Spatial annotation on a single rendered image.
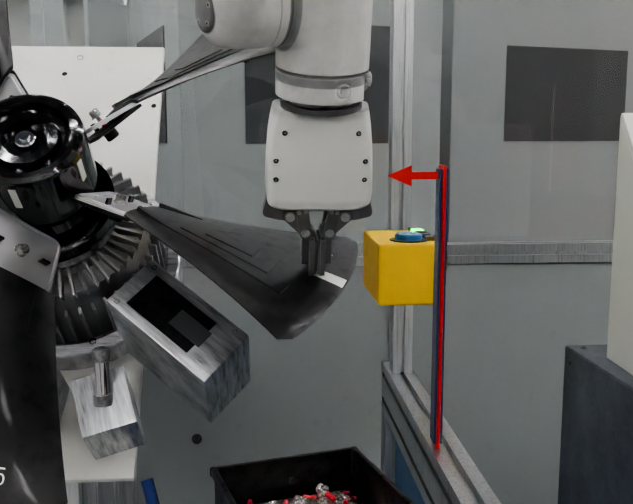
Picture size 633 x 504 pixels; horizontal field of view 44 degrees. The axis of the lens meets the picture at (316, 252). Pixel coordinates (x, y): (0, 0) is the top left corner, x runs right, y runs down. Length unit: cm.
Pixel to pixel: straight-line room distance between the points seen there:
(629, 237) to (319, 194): 46
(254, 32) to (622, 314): 63
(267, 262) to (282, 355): 88
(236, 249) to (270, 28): 24
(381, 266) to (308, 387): 60
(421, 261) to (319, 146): 45
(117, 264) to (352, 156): 34
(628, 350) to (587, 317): 71
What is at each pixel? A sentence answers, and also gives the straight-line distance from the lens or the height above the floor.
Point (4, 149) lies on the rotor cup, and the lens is 86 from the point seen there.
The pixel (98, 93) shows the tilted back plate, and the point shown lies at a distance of 127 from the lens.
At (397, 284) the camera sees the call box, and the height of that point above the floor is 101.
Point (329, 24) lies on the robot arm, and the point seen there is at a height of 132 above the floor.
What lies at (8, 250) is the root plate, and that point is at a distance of 85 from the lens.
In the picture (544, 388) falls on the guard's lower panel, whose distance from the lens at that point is 178.
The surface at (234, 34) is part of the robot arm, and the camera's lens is 65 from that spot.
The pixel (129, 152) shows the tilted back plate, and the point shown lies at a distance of 119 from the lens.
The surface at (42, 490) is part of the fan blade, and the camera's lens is 79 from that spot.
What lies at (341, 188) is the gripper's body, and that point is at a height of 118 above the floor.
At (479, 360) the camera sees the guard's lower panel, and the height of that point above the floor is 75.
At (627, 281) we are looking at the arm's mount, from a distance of 106.
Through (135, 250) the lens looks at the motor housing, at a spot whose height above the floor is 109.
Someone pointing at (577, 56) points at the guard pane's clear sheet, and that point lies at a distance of 173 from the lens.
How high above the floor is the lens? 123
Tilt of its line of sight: 9 degrees down
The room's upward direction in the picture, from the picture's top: straight up
